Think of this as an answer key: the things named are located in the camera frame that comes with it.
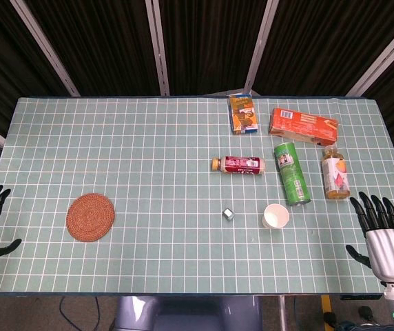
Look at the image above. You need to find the metal table leg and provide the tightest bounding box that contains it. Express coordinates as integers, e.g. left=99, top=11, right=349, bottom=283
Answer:
left=278, top=295, right=297, bottom=331

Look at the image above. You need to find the red label coffee bottle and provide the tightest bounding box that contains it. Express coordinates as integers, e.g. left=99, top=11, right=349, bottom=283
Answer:
left=211, top=155, right=267, bottom=176

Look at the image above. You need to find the blue and orange snack box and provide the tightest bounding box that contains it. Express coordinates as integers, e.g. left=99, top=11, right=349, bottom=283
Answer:
left=229, top=92, right=259, bottom=136

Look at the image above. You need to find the blue-grey robot torso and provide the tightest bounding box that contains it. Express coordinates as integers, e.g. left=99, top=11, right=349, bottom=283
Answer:
left=112, top=295, right=264, bottom=331

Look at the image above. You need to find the green grid tablecloth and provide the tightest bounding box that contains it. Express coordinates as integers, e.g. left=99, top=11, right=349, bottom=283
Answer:
left=0, top=96, right=394, bottom=298

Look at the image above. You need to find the long orange carton box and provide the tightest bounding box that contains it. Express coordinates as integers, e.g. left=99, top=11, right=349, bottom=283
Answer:
left=268, top=108, right=340, bottom=147

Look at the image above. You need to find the round woven rattan coaster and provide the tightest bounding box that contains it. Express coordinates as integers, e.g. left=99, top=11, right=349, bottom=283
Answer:
left=65, top=192, right=116, bottom=242

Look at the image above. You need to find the yellow juice bottle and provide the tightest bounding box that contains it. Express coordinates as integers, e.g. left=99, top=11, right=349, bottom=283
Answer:
left=321, top=145, right=351, bottom=200

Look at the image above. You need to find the black and silver right hand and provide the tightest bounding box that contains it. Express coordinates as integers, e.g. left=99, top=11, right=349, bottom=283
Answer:
left=345, top=191, right=394, bottom=283

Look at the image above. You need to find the white paper cup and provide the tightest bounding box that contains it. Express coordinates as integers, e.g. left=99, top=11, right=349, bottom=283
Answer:
left=262, top=203, right=290, bottom=230

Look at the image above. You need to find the blue floor cable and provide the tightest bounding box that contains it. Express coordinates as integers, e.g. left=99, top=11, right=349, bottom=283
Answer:
left=58, top=295, right=102, bottom=331

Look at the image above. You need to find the green chips can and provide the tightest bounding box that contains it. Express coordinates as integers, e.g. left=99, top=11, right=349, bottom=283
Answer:
left=273, top=141, right=312, bottom=207

